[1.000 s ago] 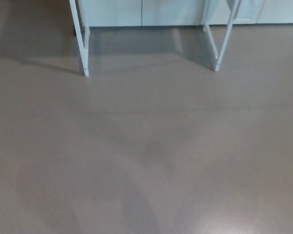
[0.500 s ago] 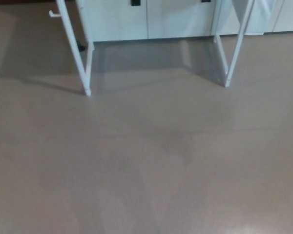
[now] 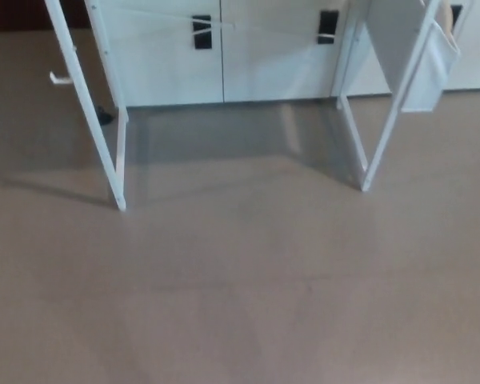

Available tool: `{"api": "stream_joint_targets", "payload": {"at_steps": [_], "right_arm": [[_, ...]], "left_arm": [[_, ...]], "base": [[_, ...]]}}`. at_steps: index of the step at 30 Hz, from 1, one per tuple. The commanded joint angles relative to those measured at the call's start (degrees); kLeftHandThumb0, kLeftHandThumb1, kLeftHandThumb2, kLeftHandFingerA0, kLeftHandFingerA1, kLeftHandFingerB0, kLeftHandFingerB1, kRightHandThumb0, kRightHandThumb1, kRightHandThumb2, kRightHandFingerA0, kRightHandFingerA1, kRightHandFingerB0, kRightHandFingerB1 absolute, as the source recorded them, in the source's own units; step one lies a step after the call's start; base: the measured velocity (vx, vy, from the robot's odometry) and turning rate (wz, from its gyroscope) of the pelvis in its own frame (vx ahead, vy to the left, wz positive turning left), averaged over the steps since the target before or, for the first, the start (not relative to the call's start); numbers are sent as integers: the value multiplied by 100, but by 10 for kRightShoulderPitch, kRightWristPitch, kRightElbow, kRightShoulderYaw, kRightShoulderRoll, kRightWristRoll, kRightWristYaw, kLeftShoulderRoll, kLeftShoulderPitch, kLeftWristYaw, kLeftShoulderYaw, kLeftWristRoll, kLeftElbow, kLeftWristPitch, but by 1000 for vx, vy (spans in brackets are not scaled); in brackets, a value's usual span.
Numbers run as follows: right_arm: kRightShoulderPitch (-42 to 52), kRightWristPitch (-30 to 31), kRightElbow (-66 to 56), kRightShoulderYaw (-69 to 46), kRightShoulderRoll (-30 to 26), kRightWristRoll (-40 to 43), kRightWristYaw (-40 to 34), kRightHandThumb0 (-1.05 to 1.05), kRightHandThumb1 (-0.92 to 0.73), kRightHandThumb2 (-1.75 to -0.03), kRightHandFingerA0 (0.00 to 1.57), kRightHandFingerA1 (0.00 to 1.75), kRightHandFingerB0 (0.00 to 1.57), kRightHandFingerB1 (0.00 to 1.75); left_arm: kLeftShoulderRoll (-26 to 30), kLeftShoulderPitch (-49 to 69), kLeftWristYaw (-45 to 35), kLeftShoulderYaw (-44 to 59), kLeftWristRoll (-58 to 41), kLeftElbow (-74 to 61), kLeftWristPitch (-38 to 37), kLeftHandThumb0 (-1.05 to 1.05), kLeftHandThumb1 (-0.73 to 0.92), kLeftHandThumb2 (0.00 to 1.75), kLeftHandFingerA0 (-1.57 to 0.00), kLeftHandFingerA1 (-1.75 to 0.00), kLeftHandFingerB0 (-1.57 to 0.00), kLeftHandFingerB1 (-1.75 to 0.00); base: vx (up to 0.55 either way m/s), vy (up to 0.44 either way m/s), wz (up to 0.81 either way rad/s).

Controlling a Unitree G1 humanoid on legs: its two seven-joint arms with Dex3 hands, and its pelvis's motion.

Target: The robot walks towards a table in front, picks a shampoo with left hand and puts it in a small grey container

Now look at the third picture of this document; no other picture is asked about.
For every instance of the white cabinet with doors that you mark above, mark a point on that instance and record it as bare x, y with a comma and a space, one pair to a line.
272, 60

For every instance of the small black floor object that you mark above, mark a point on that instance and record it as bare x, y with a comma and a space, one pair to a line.
105, 116

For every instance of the white side hook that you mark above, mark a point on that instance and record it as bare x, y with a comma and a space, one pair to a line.
60, 79

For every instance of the grey fabric side pouch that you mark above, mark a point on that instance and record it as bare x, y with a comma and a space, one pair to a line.
420, 68

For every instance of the beige object in pouch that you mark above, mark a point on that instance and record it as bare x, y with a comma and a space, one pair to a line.
448, 20

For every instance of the white table leg frame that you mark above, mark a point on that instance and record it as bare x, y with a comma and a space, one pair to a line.
388, 116
82, 92

